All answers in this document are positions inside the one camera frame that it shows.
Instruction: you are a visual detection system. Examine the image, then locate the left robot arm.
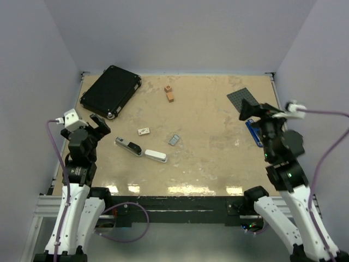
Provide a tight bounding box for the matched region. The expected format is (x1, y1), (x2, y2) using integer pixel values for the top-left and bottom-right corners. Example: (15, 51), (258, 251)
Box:
(33, 109), (113, 261)

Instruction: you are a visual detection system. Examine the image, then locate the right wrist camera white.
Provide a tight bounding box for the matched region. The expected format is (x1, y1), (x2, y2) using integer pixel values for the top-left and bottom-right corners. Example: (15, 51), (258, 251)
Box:
(272, 100), (306, 119)

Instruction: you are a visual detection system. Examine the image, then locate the blue stapler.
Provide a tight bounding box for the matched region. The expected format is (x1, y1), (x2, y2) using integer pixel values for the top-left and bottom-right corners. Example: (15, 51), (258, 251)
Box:
(245, 119), (263, 148)

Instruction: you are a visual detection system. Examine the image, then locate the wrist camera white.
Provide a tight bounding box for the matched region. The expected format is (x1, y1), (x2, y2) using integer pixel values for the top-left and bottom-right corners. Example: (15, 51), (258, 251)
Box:
(272, 100), (306, 119)
(56, 109), (88, 132)

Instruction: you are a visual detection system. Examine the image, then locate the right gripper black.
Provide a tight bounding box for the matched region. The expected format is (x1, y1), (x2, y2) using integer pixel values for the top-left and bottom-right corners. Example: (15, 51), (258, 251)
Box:
(238, 98), (292, 159)

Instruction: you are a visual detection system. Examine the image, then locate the wooden cube with circle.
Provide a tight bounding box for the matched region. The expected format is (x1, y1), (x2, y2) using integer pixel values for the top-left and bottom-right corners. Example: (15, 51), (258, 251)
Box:
(164, 86), (172, 93)

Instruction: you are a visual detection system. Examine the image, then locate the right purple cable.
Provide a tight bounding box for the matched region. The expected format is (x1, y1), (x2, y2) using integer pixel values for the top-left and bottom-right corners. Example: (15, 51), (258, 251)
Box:
(245, 108), (349, 262)

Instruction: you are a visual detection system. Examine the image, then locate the grey metal stapler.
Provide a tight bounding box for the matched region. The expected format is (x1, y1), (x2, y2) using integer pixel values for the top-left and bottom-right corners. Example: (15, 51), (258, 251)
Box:
(115, 137), (143, 157)

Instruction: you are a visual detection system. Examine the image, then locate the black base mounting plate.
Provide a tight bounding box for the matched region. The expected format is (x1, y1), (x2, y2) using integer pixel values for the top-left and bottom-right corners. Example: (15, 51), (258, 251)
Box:
(100, 196), (264, 229)

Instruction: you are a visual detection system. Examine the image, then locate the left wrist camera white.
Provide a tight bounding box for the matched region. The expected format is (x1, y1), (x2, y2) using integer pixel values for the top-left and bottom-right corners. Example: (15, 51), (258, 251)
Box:
(56, 109), (88, 132)

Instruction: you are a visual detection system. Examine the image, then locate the aluminium frame rail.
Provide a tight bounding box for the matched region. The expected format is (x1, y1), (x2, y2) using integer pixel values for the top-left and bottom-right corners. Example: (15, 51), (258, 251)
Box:
(34, 194), (323, 219)

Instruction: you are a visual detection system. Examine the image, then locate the grey studded baseplate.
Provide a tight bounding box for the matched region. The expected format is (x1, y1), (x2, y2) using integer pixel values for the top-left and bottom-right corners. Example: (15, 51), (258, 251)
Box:
(226, 87), (258, 112)

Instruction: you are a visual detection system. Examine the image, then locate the plain wooden block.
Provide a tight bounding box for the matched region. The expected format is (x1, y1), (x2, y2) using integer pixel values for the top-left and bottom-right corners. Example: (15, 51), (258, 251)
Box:
(166, 92), (174, 103)

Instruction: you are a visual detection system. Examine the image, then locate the black hard case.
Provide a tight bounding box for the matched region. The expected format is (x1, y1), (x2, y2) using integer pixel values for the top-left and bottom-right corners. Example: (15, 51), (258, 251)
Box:
(80, 65), (142, 120)

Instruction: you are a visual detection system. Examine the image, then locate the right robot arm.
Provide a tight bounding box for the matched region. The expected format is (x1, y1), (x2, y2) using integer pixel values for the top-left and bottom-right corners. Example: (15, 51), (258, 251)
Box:
(239, 99), (348, 261)

